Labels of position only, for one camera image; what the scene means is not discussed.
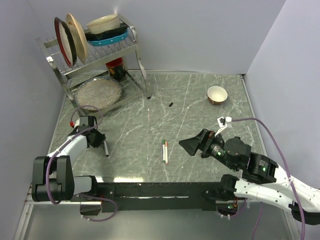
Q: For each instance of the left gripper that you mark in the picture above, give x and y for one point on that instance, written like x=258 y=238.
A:
x=101 y=138

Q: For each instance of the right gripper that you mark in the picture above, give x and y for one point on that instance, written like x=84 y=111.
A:
x=201 y=142

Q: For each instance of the black white pen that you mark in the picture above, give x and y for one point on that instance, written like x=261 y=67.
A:
x=105 y=148

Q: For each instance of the green marker pen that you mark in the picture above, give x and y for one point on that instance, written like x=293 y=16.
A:
x=163 y=152

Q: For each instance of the pink marker pen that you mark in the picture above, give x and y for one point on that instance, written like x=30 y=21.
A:
x=166 y=156

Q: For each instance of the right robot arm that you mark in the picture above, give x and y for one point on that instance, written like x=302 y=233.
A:
x=262 y=178

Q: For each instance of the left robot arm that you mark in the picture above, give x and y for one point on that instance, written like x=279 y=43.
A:
x=52 y=175

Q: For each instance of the clear glass plate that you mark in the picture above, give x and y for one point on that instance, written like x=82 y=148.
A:
x=100 y=92

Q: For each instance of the small cream bowl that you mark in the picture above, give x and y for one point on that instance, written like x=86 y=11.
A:
x=217 y=95

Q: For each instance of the black base bar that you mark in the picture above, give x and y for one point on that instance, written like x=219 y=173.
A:
x=152 y=196

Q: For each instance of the steel dish rack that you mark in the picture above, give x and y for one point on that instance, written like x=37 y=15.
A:
x=98 y=56

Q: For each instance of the red black cup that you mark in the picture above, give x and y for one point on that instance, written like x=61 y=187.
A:
x=116 y=69

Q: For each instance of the beige plate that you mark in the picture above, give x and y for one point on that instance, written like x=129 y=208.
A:
x=78 y=36

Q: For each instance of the blue dotted dish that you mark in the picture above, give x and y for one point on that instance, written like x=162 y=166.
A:
x=109 y=41

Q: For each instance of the red black rimmed plate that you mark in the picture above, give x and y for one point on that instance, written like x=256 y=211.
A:
x=65 y=42

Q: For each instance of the black tray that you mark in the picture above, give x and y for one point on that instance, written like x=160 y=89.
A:
x=106 y=34

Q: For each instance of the cream bowl on rack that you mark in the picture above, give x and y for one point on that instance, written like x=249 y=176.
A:
x=105 y=23

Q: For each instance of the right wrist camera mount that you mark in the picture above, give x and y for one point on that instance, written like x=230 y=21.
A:
x=224 y=125

